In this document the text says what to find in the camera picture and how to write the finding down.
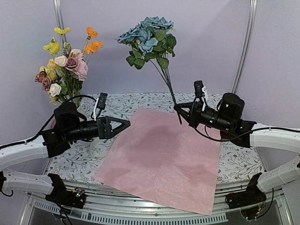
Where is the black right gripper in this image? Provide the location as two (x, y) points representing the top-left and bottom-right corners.
(174, 101), (233, 133)

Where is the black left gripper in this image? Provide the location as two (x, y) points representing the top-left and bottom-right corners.
(65, 115), (131, 142)

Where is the cream printed ribbon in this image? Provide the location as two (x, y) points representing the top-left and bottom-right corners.
(89, 139), (110, 158)

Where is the white ribbed ceramic vase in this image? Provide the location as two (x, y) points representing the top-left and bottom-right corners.
(77, 106), (99, 154)

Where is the pink wrapping paper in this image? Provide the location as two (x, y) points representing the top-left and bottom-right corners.
(94, 108), (220, 215)

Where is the pink peony flower stem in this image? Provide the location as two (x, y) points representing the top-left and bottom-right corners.
(71, 49), (88, 81)

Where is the mauve and white rose stem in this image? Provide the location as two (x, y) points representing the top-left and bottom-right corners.
(35, 71), (62, 98)

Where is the blue hydrangea flower stem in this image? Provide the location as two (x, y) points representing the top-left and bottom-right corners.
(115, 15), (183, 126)

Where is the artificial flower bouquet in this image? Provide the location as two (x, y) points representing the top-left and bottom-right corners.
(49, 51), (87, 103)

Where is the pale yellow rose stem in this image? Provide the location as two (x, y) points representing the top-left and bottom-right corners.
(39, 59), (59, 82)

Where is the orange poppy flower stem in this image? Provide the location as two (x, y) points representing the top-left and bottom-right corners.
(82, 27), (104, 64)

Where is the bright yellow poppy stem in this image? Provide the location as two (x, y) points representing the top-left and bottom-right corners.
(43, 27), (71, 55)

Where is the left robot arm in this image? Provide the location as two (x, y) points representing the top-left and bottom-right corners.
(0, 102), (130, 203)

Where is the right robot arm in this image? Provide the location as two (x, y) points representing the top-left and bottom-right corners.
(174, 93), (300, 204)

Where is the red striped bowl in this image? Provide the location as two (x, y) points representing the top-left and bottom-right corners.
(220, 131), (232, 140)

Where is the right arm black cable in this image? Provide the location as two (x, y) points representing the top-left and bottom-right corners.
(188, 98), (300, 211)

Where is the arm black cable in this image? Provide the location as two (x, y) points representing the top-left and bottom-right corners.
(188, 98), (300, 211)
(0, 94), (97, 150)

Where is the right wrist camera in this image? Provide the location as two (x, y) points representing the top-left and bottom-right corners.
(194, 80), (208, 112)

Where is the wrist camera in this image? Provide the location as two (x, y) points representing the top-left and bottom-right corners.
(91, 92), (108, 121)
(194, 80), (208, 112)

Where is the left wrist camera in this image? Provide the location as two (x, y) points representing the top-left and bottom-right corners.
(91, 92), (108, 121)

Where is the aluminium front rail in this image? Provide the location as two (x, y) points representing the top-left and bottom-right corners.
(20, 181), (293, 225)

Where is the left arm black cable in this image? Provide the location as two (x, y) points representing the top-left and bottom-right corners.
(0, 94), (97, 150)

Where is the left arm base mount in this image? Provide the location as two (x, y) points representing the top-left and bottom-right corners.
(45, 173), (87, 209)

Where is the right aluminium frame post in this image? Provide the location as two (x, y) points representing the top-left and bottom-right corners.
(231, 0), (258, 94)

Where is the aluminium frame post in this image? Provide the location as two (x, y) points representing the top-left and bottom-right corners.
(52, 0), (82, 100)
(231, 0), (258, 94)

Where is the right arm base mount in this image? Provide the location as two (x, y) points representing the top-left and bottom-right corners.
(225, 172), (267, 209)

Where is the left aluminium frame post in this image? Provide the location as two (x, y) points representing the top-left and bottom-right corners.
(52, 0), (82, 100)

